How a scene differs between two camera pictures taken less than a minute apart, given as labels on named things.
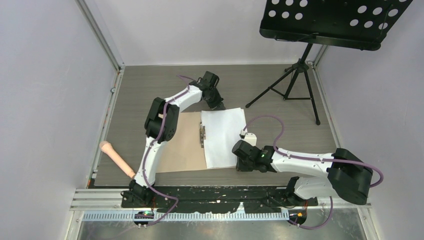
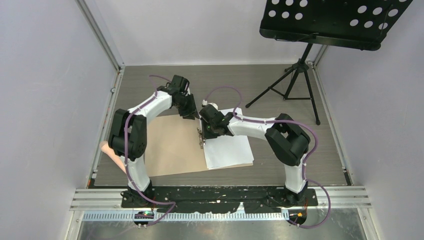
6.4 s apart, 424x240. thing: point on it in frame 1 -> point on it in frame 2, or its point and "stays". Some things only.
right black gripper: [241, 167] -> [206, 135]
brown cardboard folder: [183, 152] stays
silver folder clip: [202, 134] stays
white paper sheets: [223, 127] stays
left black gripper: [218, 105] -> [191, 113]
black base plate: [213, 198] stays
